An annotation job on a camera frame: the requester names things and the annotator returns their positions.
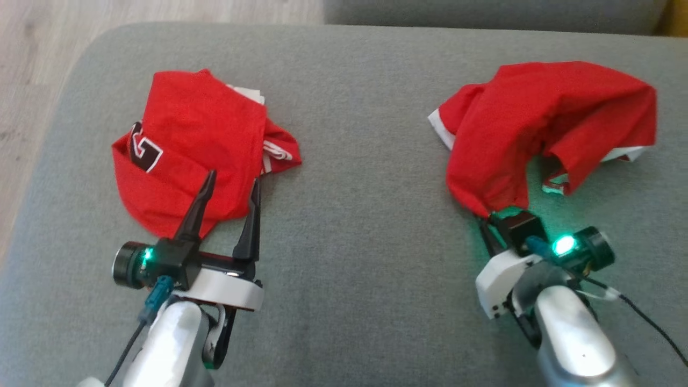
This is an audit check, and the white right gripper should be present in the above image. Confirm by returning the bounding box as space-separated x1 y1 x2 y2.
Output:
476 215 543 320

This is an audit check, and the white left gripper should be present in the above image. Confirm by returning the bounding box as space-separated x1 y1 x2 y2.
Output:
173 169 264 311

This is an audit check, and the red jersey with letter print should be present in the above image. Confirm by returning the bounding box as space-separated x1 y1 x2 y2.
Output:
111 69 303 240

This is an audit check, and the plain red garment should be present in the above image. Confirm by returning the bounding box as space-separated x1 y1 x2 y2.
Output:
428 61 658 220

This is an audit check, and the grey sofa seat cushion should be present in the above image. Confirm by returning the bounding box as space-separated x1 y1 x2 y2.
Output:
0 21 688 387

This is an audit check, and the grey sofa back cushion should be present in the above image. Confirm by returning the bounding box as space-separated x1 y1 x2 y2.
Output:
322 0 670 35

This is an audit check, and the yellow object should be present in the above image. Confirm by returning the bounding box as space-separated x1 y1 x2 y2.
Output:
653 0 688 37

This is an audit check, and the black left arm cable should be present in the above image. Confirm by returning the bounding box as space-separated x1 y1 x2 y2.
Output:
105 277 175 387

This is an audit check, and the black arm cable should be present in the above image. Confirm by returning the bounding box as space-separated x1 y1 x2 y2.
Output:
105 277 175 387
580 274 688 367

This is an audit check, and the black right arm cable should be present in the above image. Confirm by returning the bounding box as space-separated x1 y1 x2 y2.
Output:
580 274 688 367

